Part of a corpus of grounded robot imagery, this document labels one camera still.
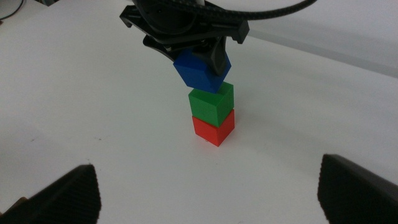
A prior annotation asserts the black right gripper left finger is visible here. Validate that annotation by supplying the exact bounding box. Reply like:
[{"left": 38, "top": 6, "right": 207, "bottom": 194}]
[{"left": 0, "top": 164, "right": 102, "bottom": 224}]

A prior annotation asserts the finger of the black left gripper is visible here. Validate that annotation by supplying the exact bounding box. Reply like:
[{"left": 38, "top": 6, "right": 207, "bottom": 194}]
[{"left": 192, "top": 36, "right": 228, "bottom": 77}]

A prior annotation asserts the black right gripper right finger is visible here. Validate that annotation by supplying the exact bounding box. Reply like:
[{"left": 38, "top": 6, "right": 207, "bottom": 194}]
[{"left": 317, "top": 153, "right": 398, "bottom": 224}]

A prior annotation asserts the blue cube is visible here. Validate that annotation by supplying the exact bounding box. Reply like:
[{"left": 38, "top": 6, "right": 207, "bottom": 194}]
[{"left": 172, "top": 49, "right": 232, "bottom": 94}]

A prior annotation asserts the green cube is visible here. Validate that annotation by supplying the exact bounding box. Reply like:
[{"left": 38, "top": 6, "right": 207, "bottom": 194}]
[{"left": 188, "top": 81, "right": 234, "bottom": 128}]

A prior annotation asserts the red cube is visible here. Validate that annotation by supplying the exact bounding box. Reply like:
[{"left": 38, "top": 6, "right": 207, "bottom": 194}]
[{"left": 192, "top": 108, "right": 236, "bottom": 147}]

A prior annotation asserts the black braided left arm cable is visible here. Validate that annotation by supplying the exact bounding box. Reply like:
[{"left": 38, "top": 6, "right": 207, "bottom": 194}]
[{"left": 155, "top": 0, "right": 318, "bottom": 21}]

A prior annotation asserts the thin dark cable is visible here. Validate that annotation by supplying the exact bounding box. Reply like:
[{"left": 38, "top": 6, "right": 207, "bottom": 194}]
[{"left": 0, "top": 0, "right": 25, "bottom": 24}]

